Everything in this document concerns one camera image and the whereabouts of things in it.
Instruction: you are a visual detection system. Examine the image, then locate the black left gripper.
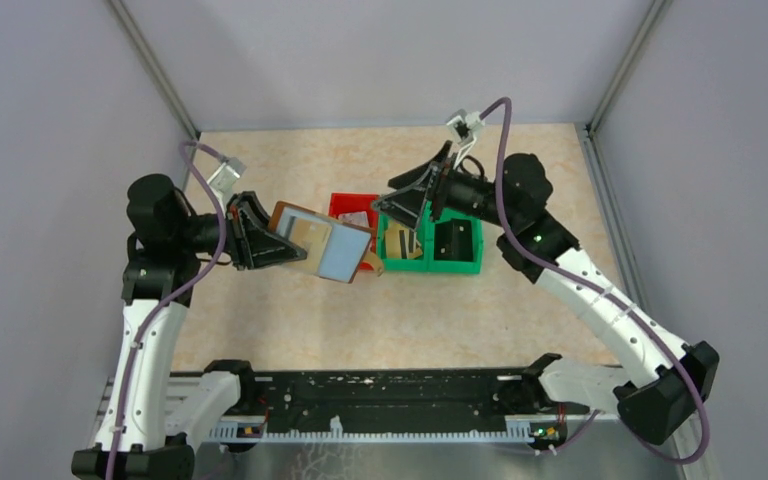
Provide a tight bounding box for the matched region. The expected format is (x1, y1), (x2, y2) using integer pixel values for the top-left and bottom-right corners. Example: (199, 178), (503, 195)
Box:
(175, 190), (309, 270)

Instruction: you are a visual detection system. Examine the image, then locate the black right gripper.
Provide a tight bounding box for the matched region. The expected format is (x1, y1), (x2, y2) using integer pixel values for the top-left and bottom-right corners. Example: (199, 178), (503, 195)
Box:
(371, 140), (517, 231)

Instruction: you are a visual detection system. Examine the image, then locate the brown leather card holder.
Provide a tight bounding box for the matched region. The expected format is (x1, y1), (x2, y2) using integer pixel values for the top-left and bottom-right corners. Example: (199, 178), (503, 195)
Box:
(269, 201), (384, 284)

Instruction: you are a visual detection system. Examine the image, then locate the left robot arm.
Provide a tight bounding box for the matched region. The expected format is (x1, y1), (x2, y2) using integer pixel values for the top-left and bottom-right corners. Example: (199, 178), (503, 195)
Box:
(71, 174), (306, 479)

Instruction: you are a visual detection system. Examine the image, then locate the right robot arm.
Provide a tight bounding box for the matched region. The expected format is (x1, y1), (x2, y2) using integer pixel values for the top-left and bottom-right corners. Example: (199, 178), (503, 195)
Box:
(372, 147), (720, 445)

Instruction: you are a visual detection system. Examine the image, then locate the gold credit card stack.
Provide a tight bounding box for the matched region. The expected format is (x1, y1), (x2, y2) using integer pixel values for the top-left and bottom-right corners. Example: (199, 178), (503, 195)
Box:
(384, 224), (423, 260)

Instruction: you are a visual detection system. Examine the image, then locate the silver VIP card pile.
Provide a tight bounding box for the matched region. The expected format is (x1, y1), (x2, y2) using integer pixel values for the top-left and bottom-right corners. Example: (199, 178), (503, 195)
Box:
(337, 211), (371, 228)

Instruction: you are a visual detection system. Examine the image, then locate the green bin with gold cards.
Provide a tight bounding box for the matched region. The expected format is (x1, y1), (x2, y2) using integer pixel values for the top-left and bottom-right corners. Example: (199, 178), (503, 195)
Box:
(376, 215), (431, 273)

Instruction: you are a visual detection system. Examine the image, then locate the black VIP card stack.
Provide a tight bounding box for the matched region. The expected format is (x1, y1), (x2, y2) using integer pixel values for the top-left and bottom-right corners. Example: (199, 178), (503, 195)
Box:
(434, 219), (474, 262)

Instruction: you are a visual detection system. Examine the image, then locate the green bin with black cards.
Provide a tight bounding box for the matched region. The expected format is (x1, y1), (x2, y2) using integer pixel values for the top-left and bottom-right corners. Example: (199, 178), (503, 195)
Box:
(427, 216), (484, 275)

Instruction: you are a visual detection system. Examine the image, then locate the red plastic bin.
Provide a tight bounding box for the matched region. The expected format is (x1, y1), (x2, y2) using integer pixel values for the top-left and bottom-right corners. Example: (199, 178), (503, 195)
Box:
(328, 192), (384, 275)

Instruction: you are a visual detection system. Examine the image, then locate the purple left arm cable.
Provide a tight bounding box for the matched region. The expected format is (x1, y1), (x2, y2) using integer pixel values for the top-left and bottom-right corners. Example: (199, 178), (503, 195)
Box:
(104, 140), (230, 480)

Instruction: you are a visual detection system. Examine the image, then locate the aluminium frame rail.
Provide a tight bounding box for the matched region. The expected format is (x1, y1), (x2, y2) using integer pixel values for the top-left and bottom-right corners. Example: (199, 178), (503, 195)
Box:
(95, 374), (700, 445)

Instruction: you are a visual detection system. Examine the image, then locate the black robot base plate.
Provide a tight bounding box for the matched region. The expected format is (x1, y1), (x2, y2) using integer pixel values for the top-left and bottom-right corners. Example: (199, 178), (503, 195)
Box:
(228, 367), (588, 434)

